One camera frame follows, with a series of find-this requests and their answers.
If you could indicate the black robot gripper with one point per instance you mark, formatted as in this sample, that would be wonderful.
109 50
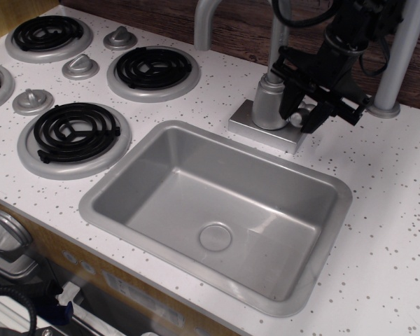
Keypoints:
326 78

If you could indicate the silver faucet lever handle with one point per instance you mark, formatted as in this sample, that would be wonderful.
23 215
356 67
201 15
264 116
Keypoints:
300 116

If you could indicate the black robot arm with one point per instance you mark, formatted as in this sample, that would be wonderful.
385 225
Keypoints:
356 22

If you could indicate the silver toy faucet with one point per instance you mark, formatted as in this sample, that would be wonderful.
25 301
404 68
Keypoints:
259 119

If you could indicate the grey support pole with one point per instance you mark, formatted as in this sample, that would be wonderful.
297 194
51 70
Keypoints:
384 103

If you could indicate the grey plastic sink basin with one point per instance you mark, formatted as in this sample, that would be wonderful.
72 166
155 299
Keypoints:
252 225

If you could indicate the back right stove burner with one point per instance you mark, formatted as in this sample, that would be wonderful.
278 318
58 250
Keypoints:
153 74

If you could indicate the grey stove knob back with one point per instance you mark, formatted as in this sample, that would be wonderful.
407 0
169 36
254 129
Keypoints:
120 39

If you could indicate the grey stove knob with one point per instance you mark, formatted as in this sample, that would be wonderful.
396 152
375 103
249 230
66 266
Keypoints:
80 68
120 39
32 102

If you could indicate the grey stove knob middle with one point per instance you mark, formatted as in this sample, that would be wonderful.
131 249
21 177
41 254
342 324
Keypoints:
80 68

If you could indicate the front right stove burner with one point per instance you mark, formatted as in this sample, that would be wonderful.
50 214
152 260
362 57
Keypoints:
74 141

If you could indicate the back left stove burner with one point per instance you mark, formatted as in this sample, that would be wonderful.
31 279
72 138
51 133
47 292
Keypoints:
47 39

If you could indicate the grey stove knob front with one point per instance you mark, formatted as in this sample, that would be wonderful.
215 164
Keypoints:
32 102

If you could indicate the silver oven dial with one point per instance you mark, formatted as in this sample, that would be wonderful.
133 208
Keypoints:
14 238

